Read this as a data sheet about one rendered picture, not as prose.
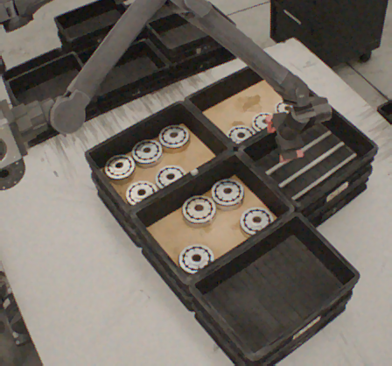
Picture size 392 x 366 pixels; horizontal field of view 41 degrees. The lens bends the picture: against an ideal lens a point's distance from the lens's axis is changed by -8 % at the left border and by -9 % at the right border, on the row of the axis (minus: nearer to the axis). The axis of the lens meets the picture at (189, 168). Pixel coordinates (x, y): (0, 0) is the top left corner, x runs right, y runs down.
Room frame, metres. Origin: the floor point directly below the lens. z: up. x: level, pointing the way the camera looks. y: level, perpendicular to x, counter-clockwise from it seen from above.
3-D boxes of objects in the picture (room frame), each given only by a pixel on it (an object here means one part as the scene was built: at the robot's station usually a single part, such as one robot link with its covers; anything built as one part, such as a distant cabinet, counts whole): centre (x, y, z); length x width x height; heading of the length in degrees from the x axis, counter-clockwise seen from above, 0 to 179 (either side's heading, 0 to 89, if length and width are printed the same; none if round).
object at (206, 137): (1.21, 0.10, 0.87); 0.40 x 0.30 x 0.11; 121
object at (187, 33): (2.38, -0.08, 0.37); 0.40 x 0.30 x 0.45; 115
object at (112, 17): (2.58, 0.45, 0.37); 0.40 x 0.30 x 0.45; 115
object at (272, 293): (0.69, -0.21, 0.87); 0.40 x 0.30 x 0.11; 121
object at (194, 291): (0.69, -0.21, 0.92); 0.40 x 0.30 x 0.02; 121
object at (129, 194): (1.09, 0.16, 0.86); 0.10 x 0.10 x 0.01
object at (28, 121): (0.87, 0.35, 1.45); 0.09 x 0.08 x 0.12; 25
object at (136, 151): (1.27, 0.13, 0.86); 0.10 x 0.10 x 0.01
